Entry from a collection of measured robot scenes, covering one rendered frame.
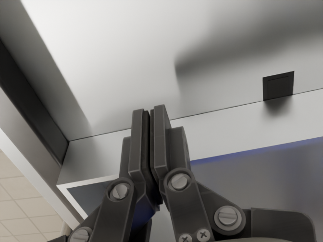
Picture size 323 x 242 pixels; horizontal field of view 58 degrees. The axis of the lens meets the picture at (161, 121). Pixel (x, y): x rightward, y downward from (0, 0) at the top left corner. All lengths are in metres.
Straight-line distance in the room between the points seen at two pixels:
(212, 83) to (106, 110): 0.06
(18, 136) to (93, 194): 0.07
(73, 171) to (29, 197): 1.76
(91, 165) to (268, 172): 0.13
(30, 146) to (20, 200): 1.81
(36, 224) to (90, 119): 2.02
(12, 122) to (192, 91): 0.10
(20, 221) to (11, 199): 0.25
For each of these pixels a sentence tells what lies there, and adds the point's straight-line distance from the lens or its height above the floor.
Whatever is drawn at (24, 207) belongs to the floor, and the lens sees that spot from 2.04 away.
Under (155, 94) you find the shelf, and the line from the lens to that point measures 0.17.
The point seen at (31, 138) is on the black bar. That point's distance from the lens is 0.18.
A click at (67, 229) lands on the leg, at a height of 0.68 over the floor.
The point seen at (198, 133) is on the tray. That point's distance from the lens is 0.17.
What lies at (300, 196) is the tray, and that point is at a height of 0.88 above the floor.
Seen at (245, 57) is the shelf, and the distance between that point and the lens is 0.16.
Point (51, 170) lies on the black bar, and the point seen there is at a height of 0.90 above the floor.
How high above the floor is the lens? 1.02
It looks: 49 degrees down
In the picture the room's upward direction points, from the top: 178 degrees clockwise
